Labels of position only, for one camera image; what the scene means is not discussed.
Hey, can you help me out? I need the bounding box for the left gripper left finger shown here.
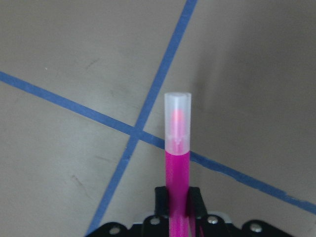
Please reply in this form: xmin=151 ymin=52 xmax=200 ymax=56
xmin=154 ymin=186 xmax=169 ymax=218

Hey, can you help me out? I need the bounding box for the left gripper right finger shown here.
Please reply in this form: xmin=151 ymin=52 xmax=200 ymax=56
xmin=187 ymin=187 xmax=207 ymax=220

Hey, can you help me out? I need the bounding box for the pink highlighter pen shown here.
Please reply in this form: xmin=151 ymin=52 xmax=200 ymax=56
xmin=164 ymin=92 xmax=191 ymax=237

